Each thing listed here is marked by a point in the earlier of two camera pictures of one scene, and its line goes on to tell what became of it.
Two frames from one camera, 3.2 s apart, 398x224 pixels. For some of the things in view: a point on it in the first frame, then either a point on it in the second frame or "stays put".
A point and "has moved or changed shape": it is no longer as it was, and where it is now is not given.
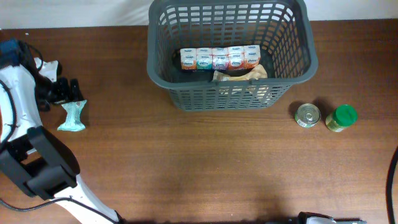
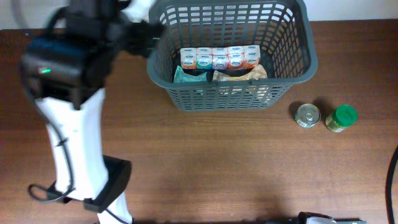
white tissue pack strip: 220,58 stays put
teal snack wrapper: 73,122 has moved or changed shape
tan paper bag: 258,72 stays put
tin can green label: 307,115 stays put
